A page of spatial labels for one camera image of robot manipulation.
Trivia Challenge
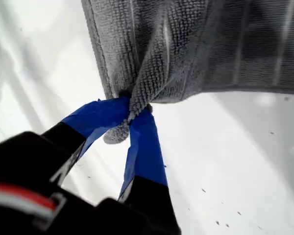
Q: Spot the grey striped towel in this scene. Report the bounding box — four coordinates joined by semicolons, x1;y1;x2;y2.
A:
80;0;294;145

